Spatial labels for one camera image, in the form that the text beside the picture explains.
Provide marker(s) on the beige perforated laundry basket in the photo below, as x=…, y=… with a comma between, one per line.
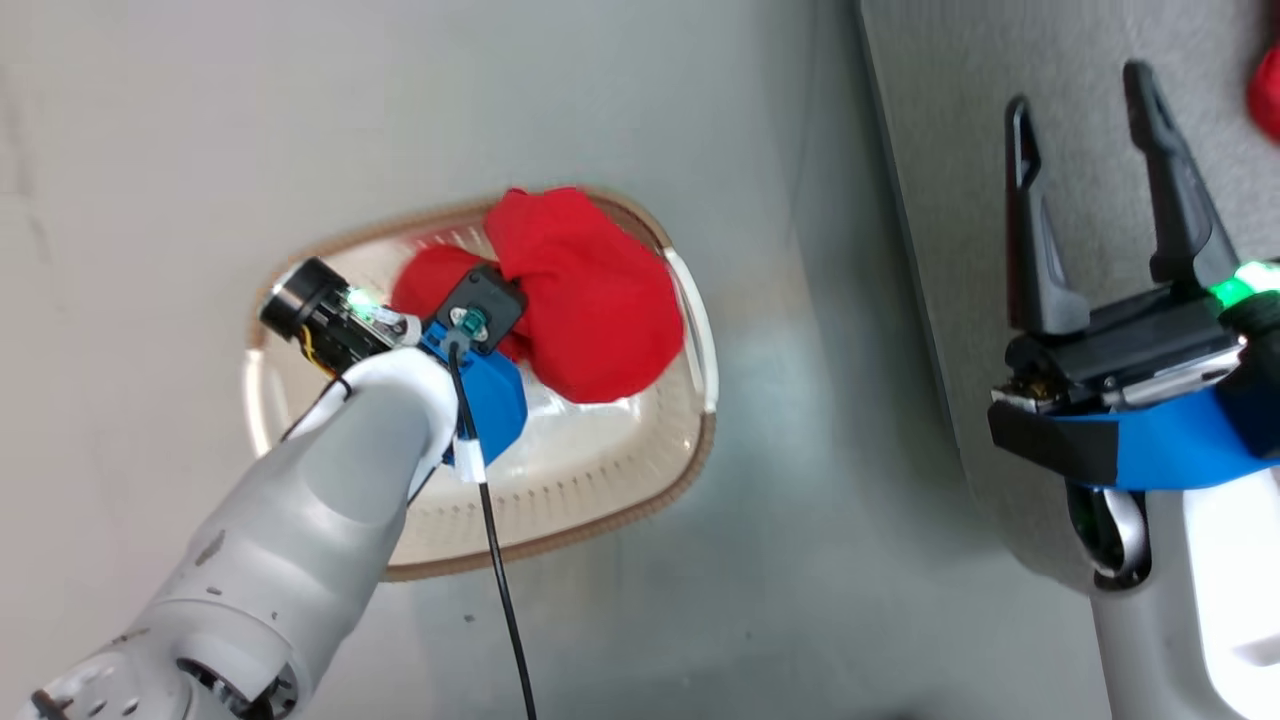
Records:
x=560, y=480

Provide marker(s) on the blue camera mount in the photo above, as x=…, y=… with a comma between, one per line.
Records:
x=495, y=400
x=1180, y=445

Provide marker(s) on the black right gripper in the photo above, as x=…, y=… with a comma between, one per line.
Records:
x=1140, y=345

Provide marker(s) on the grey couch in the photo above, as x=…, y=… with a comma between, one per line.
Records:
x=950, y=200

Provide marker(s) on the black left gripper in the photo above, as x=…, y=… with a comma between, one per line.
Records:
x=325, y=315

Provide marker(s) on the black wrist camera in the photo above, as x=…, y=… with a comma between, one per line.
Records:
x=1045, y=440
x=490, y=300

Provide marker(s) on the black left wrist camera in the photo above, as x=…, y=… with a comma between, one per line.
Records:
x=490, y=300

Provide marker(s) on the red cloth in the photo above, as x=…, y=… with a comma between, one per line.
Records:
x=1268, y=95

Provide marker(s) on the blue left camera mount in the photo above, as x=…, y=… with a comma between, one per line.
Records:
x=495, y=400

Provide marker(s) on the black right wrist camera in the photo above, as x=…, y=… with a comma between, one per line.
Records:
x=1045, y=440

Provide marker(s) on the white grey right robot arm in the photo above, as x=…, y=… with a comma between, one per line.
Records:
x=1200, y=600

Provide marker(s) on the red white sports jersey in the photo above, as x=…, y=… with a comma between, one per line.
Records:
x=590, y=300

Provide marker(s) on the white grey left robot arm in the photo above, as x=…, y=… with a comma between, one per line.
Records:
x=300, y=520

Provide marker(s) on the blue right camera mount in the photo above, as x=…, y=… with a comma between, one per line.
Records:
x=1180, y=445

